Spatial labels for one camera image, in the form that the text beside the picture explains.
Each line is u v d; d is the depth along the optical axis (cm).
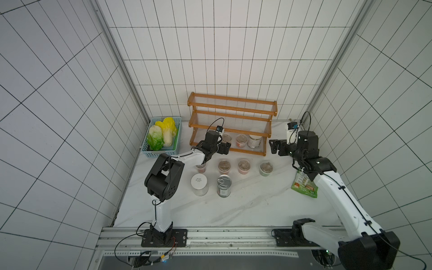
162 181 51
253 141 99
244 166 90
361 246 36
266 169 90
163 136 103
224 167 90
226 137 102
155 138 97
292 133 63
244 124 126
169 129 107
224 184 78
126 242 66
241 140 100
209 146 76
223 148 86
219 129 85
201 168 90
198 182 81
